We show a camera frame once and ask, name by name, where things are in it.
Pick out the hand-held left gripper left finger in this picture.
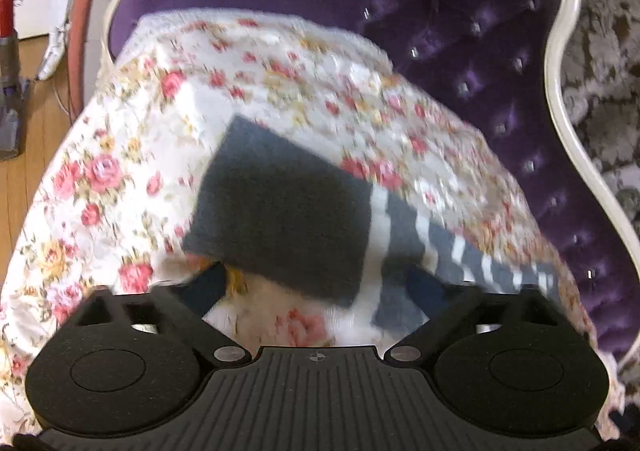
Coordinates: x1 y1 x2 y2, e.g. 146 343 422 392
80 262 252 363

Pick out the floral blanket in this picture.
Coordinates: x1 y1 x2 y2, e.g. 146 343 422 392
0 7 628 438

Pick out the silver foil bag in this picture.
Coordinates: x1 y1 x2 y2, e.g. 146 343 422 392
36 0 72 82

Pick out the red stick vacuum cleaner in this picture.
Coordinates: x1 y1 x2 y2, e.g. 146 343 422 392
0 0 38 162

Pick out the patterned damask curtain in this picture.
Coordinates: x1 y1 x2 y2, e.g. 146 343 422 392
559 0 640 214

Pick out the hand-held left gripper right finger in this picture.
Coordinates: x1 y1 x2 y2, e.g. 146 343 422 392
384 269 562 363

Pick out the grey white-striped garment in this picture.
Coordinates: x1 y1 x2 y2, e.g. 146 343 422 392
181 115 562 332

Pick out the pink hose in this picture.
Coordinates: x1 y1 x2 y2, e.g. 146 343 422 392
69 0 107 118

